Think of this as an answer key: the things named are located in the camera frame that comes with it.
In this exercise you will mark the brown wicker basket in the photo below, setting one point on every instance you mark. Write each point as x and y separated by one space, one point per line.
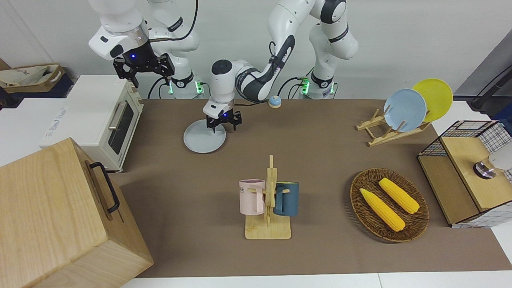
416 228

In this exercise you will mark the brown table mat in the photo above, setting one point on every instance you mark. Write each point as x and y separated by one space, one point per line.
192 192

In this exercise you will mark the yellow plate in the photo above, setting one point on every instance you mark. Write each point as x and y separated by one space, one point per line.
438 96

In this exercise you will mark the white cloth bag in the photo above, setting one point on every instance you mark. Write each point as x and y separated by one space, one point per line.
24 76

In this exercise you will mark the light blue plate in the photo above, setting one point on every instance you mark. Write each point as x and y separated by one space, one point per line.
406 110

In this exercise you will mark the long yellow corn cob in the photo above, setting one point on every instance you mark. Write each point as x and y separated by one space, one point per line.
382 210

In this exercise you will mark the large wooden box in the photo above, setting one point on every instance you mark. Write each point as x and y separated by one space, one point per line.
52 224

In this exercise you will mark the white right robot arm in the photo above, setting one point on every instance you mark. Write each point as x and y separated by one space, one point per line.
118 24

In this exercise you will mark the dark blue mug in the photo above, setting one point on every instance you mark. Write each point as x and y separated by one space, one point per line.
288 200

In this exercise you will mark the wooden mug tree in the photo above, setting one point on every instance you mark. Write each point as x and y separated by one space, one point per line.
268 230

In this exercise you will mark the pink mug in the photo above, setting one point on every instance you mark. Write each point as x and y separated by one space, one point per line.
250 198

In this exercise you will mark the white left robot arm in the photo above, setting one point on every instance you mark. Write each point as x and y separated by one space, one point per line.
260 78

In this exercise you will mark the short yellow corn cob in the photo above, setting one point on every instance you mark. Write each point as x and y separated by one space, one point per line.
399 196

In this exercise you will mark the wooden plate rack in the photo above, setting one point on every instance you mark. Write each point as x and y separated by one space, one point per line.
390 136

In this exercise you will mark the white toaster oven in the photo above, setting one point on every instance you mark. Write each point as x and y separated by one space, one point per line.
88 112

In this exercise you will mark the gray ceramic plate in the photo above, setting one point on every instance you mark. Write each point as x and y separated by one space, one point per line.
200 140

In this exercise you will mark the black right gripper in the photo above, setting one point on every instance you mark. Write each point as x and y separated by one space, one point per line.
140 60

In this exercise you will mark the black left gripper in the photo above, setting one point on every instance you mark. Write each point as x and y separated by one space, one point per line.
224 116

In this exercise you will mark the blue service bell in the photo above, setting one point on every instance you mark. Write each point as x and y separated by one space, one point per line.
274 102

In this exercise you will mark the cardboard box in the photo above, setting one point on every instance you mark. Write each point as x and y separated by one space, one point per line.
56 80

